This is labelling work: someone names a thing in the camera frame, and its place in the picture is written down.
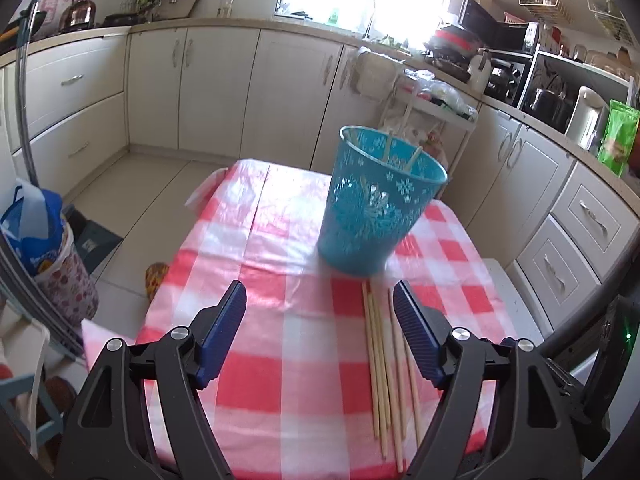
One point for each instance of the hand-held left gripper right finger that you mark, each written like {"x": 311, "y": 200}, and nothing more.
{"x": 417, "y": 335}

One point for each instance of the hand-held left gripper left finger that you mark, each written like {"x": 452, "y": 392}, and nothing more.
{"x": 222, "y": 330}

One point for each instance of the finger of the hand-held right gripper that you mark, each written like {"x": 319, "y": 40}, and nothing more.
{"x": 592, "y": 410}

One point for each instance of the wooden chopstick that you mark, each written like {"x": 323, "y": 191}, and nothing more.
{"x": 381, "y": 415}
{"x": 370, "y": 360}
{"x": 398, "y": 410}
{"x": 412, "y": 157}
{"x": 387, "y": 147}
{"x": 413, "y": 402}
{"x": 386, "y": 385}

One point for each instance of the blue perforated plastic basket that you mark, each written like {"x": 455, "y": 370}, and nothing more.
{"x": 360, "y": 220}

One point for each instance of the red checked plastic tablecloth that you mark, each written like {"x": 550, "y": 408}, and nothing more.
{"x": 300, "y": 335}

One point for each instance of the patterned slipper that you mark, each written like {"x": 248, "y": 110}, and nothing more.
{"x": 156, "y": 280}

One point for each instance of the cream drawer cabinet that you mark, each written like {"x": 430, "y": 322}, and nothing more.
{"x": 75, "y": 95}
{"x": 575, "y": 240}

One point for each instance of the floral patterned bin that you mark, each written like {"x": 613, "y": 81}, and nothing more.
{"x": 70, "y": 280}

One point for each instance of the cream door base cabinet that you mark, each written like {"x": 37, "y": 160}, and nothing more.
{"x": 515, "y": 175}
{"x": 280, "y": 90}

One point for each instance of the folding ladder shelf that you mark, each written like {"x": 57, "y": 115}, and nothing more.
{"x": 30, "y": 400}

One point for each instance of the blue plastic bag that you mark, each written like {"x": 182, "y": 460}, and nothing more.
{"x": 35, "y": 230}

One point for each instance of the white trolley cart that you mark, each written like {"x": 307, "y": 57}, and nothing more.
{"x": 450, "y": 120}

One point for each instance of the green snack packet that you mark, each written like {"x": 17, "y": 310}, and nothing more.
{"x": 620, "y": 140}

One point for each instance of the white thermos kettle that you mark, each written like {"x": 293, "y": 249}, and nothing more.
{"x": 585, "y": 120}

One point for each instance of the plastic bags with groceries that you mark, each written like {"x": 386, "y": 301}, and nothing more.
{"x": 440, "y": 92}

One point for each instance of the black countertop appliance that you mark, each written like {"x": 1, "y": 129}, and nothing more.
{"x": 505, "y": 80}

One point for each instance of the white jug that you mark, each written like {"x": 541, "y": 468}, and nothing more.
{"x": 480, "y": 72}

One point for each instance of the stack of red pots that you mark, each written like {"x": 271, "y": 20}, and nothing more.
{"x": 452, "y": 47}

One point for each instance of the white shelf rack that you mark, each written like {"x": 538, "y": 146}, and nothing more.
{"x": 580, "y": 67}

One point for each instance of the metal mop pole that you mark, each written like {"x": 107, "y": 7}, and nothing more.
{"x": 22, "y": 110}

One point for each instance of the black microwave oven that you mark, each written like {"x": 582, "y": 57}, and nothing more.
{"x": 495, "y": 27}

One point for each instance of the clear plastic bottle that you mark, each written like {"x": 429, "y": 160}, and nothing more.
{"x": 226, "y": 6}

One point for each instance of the chrome kitchen faucet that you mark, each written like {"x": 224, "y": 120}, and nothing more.
{"x": 372, "y": 10}

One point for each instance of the beige cutting board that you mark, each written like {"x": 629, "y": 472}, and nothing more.
{"x": 187, "y": 2}

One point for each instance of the green dish soap bottle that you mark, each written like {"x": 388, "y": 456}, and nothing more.
{"x": 333, "y": 16}

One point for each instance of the copper kettle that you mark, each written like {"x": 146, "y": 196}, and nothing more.
{"x": 77, "y": 10}

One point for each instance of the black wok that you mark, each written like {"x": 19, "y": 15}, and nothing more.
{"x": 25, "y": 25}

